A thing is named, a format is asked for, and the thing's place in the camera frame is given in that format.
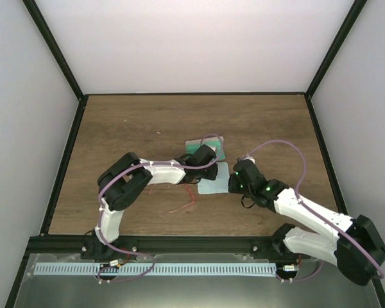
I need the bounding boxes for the light blue slotted cable duct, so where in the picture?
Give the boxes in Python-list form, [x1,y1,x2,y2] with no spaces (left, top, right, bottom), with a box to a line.
[33,262,277,277]

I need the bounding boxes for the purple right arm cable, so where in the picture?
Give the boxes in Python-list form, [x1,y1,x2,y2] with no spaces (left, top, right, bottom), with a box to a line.
[240,139,385,283]

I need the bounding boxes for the red transparent sunglasses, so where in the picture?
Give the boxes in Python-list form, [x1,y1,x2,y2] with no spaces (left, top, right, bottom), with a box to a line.
[147,184,196,218]

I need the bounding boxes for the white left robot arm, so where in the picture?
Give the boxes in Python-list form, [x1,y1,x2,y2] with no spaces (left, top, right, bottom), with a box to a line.
[95,144,223,259]

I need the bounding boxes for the light blue cleaning cloth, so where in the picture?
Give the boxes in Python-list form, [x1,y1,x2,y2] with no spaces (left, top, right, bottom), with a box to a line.
[197,162,230,195]

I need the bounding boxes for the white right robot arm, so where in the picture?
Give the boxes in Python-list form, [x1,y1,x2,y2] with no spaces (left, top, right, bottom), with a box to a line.
[228,158,385,286]

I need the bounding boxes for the black aluminium frame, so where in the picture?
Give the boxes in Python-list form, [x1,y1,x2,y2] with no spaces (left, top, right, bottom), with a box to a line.
[5,1,366,307]

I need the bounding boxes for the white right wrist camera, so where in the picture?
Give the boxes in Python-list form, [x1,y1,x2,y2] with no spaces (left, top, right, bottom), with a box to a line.
[240,155,255,163]

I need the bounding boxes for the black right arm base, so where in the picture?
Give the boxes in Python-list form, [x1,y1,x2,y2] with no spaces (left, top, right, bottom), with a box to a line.
[250,223,299,262]

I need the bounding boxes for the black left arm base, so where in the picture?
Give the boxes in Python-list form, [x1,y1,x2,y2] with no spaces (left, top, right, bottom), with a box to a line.
[81,230,138,261]

